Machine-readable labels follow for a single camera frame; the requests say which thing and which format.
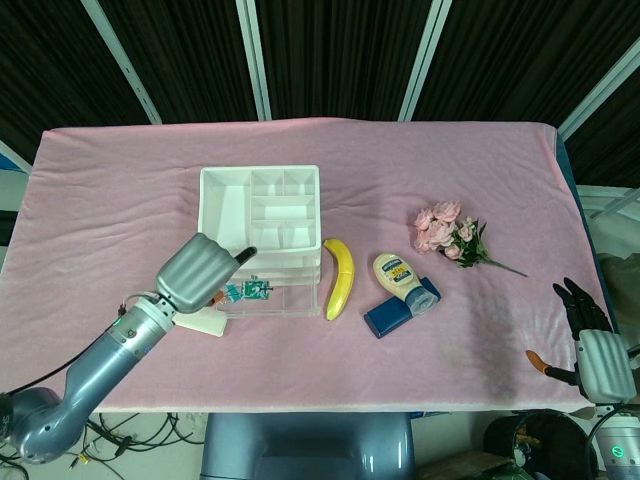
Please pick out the white drawer organizer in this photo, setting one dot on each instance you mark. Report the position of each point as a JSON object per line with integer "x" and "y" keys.
{"x": 225, "y": 210}

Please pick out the white frame post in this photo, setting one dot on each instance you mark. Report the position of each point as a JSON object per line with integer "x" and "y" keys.
{"x": 255, "y": 60}
{"x": 422, "y": 60}
{"x": 595, "y": 95}
{"x": 125, "y": 65}

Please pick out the black pleated curtain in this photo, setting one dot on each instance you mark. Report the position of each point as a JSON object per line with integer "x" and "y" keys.
{"x": 340, "y": 50}

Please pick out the white metal rack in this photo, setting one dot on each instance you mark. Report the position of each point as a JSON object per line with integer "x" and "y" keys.
{"x": 607, "y": 205}

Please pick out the yellow banana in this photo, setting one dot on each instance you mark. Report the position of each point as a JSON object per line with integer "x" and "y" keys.
{"x": 344, "y": 270}

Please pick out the mayonnaise squeeze bottle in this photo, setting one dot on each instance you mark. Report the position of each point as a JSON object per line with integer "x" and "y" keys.
{"x": 392, "y": 275}

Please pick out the black waste bin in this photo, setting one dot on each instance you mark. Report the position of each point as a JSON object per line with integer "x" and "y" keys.
{"x": 550, "y": 440}

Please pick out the small dark patterned clip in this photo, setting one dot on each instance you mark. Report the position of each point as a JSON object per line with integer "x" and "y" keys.
{"x": 256, "y": 290}

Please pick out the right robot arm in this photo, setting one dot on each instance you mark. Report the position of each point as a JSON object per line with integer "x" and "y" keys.
{"x": 617, "y": 450}

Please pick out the pink artificial flower bouquet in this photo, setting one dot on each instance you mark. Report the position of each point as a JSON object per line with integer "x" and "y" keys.
{"x": 440, "y": 232}

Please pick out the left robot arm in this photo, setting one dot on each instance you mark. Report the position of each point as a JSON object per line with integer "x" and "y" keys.
{"x": 100, "y": 360}

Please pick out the teal binder clip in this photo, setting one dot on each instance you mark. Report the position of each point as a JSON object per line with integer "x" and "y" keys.
{"x": 232, "y": 294}

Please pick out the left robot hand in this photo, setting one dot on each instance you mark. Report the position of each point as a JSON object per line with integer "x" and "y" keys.
{"x": 195, "y": 275}

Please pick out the dark blue carton box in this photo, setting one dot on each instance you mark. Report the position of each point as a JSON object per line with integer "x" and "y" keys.
{"x": 387, "y": 320}

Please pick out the pink tablecloth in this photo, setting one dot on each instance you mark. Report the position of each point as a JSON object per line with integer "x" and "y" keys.
{"x": 350, "y": 375}

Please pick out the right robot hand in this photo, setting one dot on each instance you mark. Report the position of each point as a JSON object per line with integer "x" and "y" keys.
{"x": 605, "y": 365}

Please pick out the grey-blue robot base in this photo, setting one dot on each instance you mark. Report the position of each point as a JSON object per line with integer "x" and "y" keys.
{"x": 300, "y": 445}

